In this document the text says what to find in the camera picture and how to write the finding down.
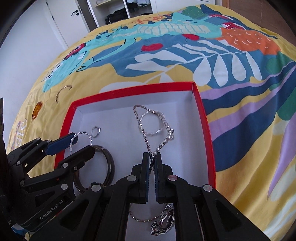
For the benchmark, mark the hanging coats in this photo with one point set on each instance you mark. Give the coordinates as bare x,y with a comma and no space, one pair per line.
138,1

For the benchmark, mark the folded light clothes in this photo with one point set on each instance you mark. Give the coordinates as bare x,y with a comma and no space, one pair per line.
101,1

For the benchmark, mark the white door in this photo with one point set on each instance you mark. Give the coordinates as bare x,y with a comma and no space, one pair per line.
64,25

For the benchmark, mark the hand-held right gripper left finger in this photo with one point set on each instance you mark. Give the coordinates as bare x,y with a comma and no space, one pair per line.
145,178

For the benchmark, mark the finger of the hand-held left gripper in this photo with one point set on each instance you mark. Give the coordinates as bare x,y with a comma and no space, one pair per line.
60,144
81,155

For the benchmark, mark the dark brown bangle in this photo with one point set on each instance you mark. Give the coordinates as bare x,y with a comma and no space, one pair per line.
111,166

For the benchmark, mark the wooden headboard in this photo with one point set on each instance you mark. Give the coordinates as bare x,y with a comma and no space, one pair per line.
266,16

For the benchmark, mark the white wardrobe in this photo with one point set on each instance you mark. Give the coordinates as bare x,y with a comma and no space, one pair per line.
161,4

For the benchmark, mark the folded dark clothes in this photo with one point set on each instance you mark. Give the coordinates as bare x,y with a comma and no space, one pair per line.
116,14

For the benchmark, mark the silver wristwatch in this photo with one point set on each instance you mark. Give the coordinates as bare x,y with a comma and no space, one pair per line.
163,221

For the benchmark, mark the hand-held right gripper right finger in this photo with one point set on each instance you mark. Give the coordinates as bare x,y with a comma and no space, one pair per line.
159,180

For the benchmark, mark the red cardboard box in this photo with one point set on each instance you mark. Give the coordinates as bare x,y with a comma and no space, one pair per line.
185,143

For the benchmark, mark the yellow printed blanket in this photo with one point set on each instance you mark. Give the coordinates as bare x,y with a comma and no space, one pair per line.
242,115

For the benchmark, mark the thin gold bangle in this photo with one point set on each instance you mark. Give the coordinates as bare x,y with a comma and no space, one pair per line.
60,91

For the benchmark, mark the amber orange bangle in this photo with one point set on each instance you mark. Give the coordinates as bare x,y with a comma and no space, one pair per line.
37,110

